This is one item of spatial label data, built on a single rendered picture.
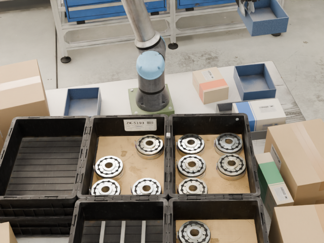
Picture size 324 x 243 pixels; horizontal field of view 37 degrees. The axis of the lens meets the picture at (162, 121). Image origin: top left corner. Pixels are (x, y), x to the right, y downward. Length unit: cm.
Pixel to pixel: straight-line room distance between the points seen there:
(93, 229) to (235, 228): 47
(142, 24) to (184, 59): 168
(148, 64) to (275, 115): 57
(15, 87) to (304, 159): 121
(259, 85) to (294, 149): 59
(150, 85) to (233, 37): 198
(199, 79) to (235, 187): 69
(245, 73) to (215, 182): 80
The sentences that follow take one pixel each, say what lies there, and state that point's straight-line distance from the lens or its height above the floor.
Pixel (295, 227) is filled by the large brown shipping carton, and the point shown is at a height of 90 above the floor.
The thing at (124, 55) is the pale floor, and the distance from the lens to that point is 379.
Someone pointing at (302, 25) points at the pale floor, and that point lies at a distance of 419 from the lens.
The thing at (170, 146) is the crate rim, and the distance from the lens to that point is 175.
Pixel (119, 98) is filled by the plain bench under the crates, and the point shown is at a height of 70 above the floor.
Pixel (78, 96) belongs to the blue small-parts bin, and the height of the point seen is 72.
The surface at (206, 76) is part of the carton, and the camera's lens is 230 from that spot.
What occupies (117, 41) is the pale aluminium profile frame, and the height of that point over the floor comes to 13.
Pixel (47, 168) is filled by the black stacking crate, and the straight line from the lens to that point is 188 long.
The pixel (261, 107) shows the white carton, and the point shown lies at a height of 79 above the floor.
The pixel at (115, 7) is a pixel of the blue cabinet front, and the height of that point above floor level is 39.
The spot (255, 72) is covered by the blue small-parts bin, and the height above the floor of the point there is 72.
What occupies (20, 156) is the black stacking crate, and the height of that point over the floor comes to 83.
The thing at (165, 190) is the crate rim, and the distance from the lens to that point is 162.
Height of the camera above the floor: 220
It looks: 43 degrees down
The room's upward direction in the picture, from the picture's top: 3 degrees counter-clockwise
